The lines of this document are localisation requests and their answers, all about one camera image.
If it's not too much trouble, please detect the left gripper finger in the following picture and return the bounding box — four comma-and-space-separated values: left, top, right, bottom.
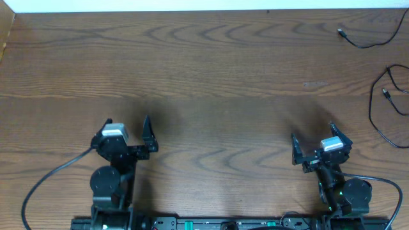
95, 118, 112, 140
142, 115, 157, 146

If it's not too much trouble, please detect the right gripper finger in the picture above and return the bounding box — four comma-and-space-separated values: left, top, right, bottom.
291, 133, 303, 158
329, 122, 351, 146

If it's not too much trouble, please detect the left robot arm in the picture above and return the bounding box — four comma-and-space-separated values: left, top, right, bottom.
90, 116, 158, 216

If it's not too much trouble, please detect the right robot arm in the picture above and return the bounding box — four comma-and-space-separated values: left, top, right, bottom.
291, 123, 372, 217

